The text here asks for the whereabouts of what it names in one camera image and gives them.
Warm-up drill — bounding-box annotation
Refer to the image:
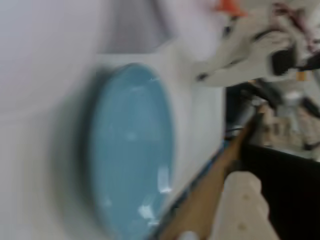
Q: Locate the black panel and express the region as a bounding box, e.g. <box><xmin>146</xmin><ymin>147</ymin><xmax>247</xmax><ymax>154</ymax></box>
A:
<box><xmin>239</xmin><ymin>143</ymin><xmax>320</xmax><ymax>240</ymax></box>

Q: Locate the yellow and white sushi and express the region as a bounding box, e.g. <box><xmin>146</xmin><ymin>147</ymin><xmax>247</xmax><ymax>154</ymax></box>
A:
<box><xmin>199</xmin><ymin>0</ymin><xmax>250</xmax><ymax>31</ymax></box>

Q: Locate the blue round dish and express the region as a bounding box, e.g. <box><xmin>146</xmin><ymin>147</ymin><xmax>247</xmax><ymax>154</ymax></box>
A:
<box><xmin>87</xmin><ymin>62</ymin><xmax>177</xmax><ymax>240</ymax></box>

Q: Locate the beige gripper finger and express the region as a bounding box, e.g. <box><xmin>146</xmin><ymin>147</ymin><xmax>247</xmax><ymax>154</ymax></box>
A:
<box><xmin>214</xmin><ymin>171</ymin><xmax>278</xmax><ymax>240</ymax></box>
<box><xmin>194</xmin><ymin>16</ymin><xmax>288</xmax><ymax>88</ymax></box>

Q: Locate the wooden board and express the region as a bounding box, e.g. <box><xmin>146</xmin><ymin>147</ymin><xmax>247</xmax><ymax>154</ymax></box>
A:
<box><xmin>159</xmin><ymin>104</ymin><xmax>265</xmax><ymax>240</ymax></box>

